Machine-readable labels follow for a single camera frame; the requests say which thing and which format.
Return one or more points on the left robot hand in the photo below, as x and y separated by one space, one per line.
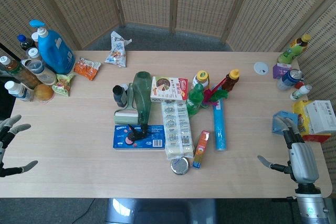
6 136

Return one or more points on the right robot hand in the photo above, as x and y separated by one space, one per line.
302 161

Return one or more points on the large green soda bottle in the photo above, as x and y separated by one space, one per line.
195 100

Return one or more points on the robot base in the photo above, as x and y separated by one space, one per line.
162 211

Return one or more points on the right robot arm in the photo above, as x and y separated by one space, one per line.
312 205

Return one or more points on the light blue box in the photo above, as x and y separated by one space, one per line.
278 125

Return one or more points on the white carton box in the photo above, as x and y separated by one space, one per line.
321 116

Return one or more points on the yellow chip bag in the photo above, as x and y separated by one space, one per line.
300 111

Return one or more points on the orange fruit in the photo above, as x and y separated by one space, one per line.
44 93

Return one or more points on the brown tea bottle white cap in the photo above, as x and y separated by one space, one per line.
15 72

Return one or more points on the small white green bottle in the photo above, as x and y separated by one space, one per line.
300 93

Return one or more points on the large clear bottle grey cap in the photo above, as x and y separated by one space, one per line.
39 70

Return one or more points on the small red item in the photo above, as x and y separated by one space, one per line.
299 85

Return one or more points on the green snack packet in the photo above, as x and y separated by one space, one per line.
63 83

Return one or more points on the blue drink can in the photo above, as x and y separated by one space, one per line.
288 78

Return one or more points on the grey capped clear bottle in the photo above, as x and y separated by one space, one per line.
33 53

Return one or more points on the blue wrap roll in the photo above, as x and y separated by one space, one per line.
220 127

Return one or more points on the purple box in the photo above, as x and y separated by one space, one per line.
278 72

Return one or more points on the dark soda bottle blue cap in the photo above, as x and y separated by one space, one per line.
25 43

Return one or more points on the blue detergent pump bottle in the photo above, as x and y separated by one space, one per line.
56 51

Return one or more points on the orange blue slim box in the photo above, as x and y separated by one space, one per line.
201 149

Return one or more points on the white table grommet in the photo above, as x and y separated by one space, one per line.
261 68

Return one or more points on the white capped bottle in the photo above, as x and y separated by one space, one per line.
35 36

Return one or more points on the orange snack packet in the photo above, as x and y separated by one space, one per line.
86 68

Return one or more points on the green tea bottle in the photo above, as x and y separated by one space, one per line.
291 52

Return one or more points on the feather shuttlecock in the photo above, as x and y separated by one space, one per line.
212 95

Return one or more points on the black bottle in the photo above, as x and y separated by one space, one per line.
120 95

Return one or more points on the round metal tin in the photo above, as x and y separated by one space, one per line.
180 165

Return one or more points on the packaged sponges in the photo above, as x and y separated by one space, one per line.
177 127

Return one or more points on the white drink bottle yellow cap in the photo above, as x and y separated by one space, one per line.
201 78

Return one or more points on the white snack bag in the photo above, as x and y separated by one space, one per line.
116 51

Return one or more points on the green spray bottle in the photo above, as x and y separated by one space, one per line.
141 95

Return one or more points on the blue Oreo box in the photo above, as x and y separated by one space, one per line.
155 137

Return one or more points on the white red cookie box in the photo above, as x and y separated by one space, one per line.
169 89

